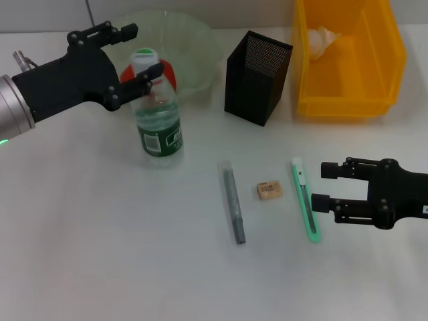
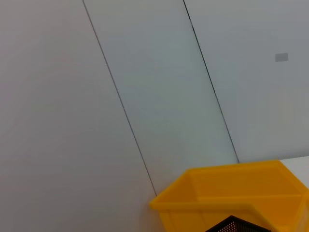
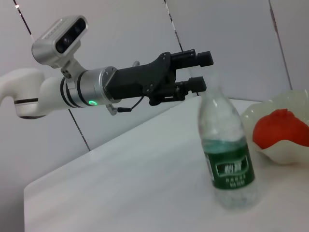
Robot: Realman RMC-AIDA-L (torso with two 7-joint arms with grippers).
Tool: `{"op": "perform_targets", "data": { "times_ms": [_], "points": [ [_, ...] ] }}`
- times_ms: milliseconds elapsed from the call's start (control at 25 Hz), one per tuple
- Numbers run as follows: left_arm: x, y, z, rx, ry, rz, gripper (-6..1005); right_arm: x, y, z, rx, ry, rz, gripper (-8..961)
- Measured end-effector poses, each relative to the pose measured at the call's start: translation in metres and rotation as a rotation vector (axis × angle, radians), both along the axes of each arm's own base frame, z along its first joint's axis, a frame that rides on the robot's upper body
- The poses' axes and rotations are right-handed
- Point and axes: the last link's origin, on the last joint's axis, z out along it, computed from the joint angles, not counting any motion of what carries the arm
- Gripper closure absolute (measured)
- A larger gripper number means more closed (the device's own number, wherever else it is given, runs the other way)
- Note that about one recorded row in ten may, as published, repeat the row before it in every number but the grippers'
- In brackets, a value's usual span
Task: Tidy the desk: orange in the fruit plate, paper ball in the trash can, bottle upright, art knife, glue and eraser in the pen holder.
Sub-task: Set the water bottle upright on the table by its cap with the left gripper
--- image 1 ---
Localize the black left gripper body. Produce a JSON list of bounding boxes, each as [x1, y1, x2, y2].
[[11, 29, 123, 125]]

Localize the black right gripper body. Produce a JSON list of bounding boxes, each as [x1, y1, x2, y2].
[[367, 158, 428, 231]]

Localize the green utility knife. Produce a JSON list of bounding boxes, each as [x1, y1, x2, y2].
[[290, 157, 322, 244]]

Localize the red tomato-like fruit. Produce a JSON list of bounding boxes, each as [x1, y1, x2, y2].
[[120, 59, 177, 93]]

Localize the beige eraser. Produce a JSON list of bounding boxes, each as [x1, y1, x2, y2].
[[256, 179, 284, 201]]

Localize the clear green-label water bottle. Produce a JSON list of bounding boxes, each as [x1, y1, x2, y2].
[[129, 47, 185, 168]]

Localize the grey pen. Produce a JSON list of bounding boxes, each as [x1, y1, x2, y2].
[[219, 160, 247, 245]]

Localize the translucent wavy fruit plate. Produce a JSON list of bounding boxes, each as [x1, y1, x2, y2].
[[100, 9, 225, 101]]

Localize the black mesh pen holder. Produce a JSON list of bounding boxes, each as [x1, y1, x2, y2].
[[224, 29, 294, 127]]

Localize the yellow plastic bin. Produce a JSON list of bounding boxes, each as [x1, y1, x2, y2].
[[290, 0, 408, 120]]

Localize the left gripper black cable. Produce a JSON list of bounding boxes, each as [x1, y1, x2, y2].
[[13, 49, 39, 71]]

